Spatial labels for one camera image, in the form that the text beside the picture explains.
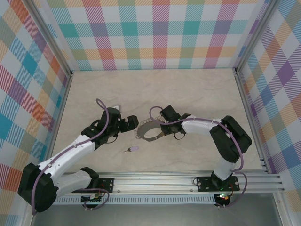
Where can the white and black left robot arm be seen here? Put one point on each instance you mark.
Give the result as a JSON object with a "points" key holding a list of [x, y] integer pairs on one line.
{"points": [[70, 150]]}

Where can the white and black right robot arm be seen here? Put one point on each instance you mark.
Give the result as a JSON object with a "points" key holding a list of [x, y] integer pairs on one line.
{"points": [[197, 128]]}

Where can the small circuit board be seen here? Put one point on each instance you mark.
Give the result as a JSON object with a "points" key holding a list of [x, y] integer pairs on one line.
{"points": [[223, 196], [91, 199]]}

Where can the aluminium side rail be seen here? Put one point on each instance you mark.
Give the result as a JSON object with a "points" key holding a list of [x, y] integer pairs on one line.
{"points": [[249, 113], [63, 103]]}

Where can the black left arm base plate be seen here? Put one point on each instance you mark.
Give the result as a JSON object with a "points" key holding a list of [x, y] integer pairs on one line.
{"points": [[107, 184]]}

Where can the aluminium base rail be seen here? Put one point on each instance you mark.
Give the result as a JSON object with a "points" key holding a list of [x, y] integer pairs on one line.
{"points": [[152, 183]]}

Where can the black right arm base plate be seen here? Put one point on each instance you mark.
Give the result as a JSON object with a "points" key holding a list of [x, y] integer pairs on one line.
{"points": [[204, 184]]}

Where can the aluminium corner post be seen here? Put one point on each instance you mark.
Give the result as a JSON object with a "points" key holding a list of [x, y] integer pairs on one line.
{"points": [[50, 37], [257, 35]]}

